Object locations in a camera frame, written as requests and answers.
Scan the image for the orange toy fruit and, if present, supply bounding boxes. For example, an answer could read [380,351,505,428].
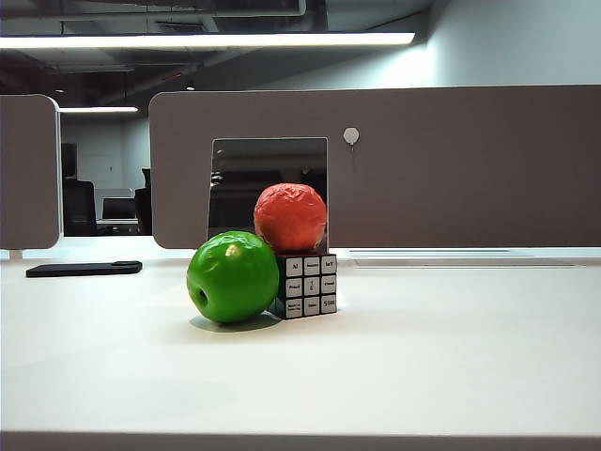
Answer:
[253,182,328,252]

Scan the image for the green toy apple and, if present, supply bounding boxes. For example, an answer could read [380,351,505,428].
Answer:
[186,229,281,324]

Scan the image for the Rubik's cube with printed words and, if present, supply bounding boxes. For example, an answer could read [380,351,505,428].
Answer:
[268,251,338,321]

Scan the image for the rectangular frameless mirror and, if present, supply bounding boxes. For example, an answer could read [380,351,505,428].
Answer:
[206,136,330,264]

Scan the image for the wide brown desk partition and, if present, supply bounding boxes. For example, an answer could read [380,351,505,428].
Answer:
[147,84,601,249]

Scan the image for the dark laptop screen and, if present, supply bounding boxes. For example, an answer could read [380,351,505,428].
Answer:
[100,196,139,222]

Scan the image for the long ceiling light strip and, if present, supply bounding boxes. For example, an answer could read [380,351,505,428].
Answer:
[0,31,416,50]

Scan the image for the black smartphone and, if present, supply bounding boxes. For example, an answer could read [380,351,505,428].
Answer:
[25,260,143,279]

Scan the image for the black office chair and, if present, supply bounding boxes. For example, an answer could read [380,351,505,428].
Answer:
[62,177,98,237]

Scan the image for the short ceiling light strip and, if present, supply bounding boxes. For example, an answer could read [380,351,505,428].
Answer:
[58,106,139,114]

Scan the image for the narrow brown desk partition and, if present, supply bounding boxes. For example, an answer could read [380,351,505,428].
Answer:
[0,94,62,251]

